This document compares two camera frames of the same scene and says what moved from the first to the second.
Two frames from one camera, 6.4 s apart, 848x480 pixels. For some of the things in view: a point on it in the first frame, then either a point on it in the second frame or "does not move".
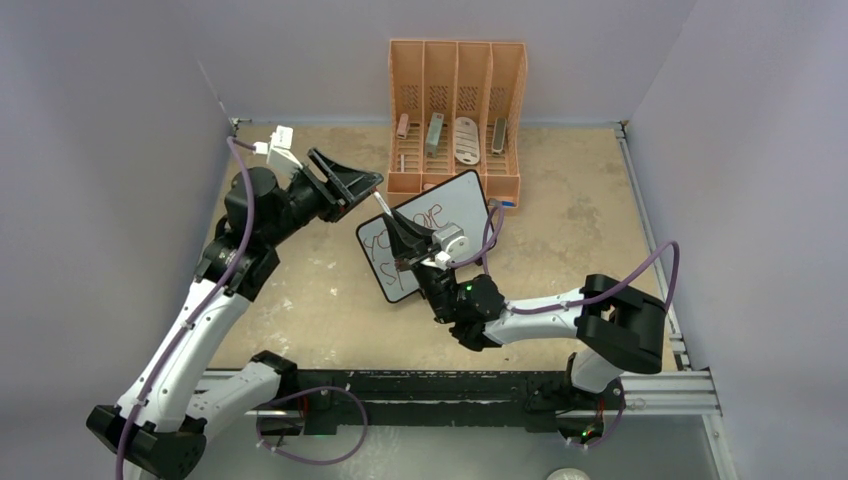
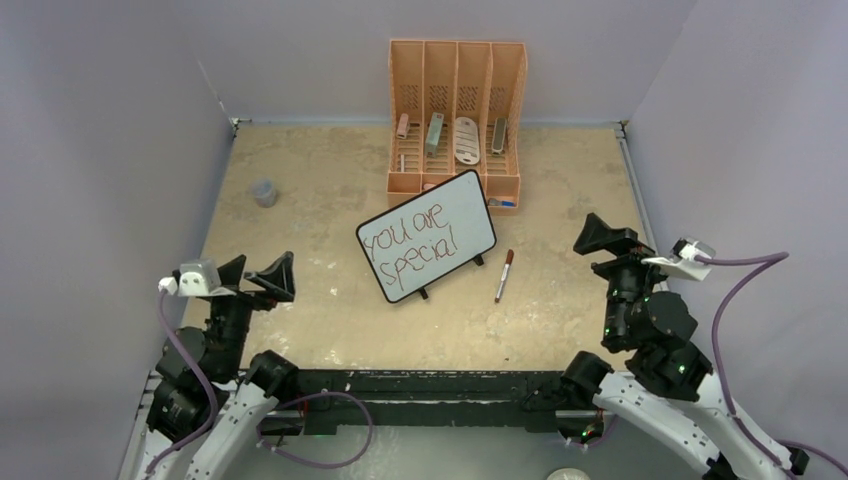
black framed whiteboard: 460,202 does not move
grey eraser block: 499,133 does not move
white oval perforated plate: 467,149 does not move
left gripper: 355,182 → 276,280
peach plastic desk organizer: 456,107 does not move
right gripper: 406,244 → 596,235
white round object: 567,474 does not move
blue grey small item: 502,203 does not move
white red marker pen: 381,201 → 504,275
